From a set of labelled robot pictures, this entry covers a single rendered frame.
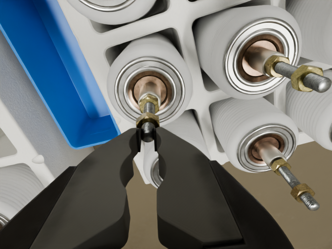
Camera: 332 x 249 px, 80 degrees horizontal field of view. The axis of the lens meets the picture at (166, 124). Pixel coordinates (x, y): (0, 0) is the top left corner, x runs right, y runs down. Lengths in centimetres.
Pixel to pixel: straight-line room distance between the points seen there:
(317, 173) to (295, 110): 48
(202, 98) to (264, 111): 9
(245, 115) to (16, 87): 35
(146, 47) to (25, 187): 31
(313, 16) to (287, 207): 70
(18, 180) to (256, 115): 38
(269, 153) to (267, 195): 53
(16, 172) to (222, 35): 38
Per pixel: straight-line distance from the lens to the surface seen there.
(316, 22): 29
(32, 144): 39
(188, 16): 28
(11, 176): 43
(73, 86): 51
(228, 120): 29
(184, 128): 28
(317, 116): 32
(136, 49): 21
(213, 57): 22
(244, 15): 23
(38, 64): 43
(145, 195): 68
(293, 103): 36
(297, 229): 101
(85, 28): 29
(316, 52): 30
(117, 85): 22
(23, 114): 40
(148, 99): 18
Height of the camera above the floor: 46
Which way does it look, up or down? 61 degrees down
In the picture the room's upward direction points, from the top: 174 degrees clockwise
